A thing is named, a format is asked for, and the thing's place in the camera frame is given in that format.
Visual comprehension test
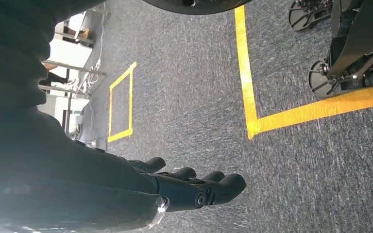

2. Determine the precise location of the yellow tape rectangle outline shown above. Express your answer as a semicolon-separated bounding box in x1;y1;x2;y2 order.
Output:
234;4;373;140

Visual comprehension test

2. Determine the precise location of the yellow tape outline cut corner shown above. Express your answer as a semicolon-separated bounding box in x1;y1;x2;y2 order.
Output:
108;62;137;143

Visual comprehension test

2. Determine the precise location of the white table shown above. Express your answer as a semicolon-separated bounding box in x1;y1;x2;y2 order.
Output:
37;8;107;142

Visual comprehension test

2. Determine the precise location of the black wheeled base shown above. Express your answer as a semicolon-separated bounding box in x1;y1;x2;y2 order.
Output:
288;0;373;99

